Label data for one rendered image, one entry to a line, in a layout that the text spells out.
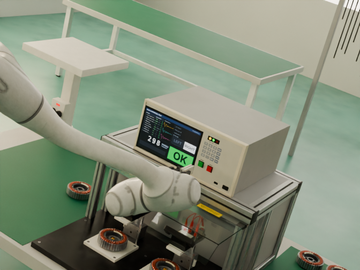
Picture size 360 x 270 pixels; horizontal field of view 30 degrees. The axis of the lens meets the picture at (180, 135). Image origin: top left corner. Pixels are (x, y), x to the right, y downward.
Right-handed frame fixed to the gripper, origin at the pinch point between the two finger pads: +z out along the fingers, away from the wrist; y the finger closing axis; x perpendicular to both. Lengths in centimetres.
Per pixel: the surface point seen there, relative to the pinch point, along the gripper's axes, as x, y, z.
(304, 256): -41, 34, 60
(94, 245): -40.0, -23.9, -9.4
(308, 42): -76, -193, 636
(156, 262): -36.3, 0.0, -3.9
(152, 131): 3.2, -22.6, 9.8
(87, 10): -47, -279, 286
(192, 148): 4.2, -5.1, 9.8
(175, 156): -1.5, -10.5, 9.8
